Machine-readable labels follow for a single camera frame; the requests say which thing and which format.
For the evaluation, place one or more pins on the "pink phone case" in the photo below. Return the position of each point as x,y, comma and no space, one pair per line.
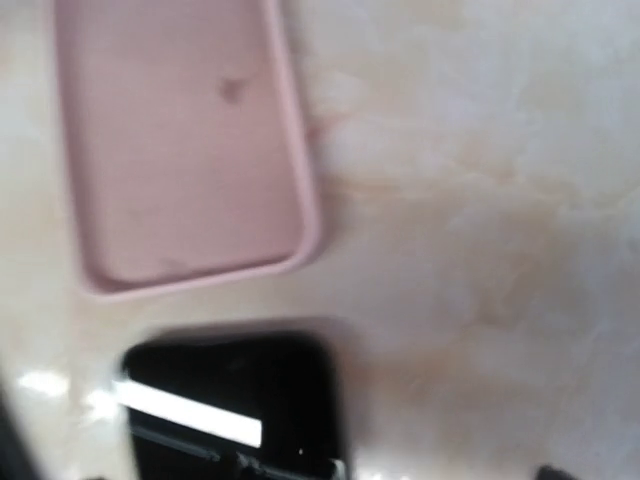
184,143

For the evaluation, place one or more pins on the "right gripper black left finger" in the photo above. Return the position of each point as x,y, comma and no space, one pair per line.
16,461

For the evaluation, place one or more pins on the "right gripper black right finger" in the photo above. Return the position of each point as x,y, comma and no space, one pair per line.
550,472

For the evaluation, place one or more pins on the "black phone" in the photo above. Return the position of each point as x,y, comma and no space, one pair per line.
259,406

